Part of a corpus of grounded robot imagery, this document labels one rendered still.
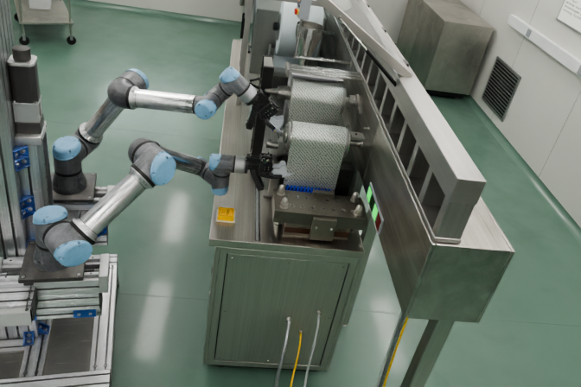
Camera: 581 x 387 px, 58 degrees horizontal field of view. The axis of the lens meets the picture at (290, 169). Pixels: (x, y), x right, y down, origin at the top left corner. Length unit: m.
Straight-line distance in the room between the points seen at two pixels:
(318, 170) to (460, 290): 0.91
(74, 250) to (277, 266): 0.83
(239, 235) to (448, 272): 0.95
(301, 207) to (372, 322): 1.25
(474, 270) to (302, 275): 0.92
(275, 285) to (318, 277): 0.19
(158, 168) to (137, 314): 1.32
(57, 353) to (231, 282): 0.87
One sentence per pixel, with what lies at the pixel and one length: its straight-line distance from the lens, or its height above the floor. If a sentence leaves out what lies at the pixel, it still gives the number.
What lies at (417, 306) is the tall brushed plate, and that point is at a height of 1.20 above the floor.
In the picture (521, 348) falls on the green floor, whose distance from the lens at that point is 3.57.
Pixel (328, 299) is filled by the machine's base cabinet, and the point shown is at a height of 0.60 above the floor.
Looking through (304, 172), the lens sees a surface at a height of 1.11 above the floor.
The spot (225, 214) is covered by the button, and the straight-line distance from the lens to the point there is 2.28.
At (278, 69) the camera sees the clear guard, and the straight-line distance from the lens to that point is 3.19.
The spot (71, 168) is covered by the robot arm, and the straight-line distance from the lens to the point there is 2.52.
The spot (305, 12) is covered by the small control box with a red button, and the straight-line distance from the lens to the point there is 2.61.
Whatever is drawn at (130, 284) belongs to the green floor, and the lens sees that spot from 3.27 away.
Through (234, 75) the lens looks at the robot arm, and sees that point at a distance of 2.14.
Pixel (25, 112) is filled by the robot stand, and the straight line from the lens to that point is 2.14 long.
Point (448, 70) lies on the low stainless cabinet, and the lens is 6.51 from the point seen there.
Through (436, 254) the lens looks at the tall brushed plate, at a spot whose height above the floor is 1.40.
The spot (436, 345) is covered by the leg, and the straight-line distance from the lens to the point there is 1.95.
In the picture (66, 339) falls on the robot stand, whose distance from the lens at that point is 2.77.
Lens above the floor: 2.31
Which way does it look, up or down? 32 degrees down
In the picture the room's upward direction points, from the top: 11 degrees clockwise
